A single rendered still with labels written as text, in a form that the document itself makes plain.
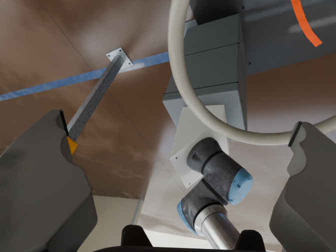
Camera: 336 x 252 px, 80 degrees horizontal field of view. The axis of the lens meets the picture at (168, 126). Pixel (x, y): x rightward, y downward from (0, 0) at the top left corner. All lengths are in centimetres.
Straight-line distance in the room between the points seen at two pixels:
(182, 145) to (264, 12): 116
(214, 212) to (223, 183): 12
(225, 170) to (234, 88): 38
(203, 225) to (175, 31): 69
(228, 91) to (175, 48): 64
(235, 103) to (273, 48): 90
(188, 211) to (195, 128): 37
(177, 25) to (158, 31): 148
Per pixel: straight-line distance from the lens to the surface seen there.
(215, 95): 102
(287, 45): 188
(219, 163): 91
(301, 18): 180
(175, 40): 40
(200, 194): 90
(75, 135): 156
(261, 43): 184
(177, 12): 39
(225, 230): 81
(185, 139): 95
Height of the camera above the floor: 161
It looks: 37 degrees down
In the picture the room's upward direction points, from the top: 164 degrees counter-clockwise
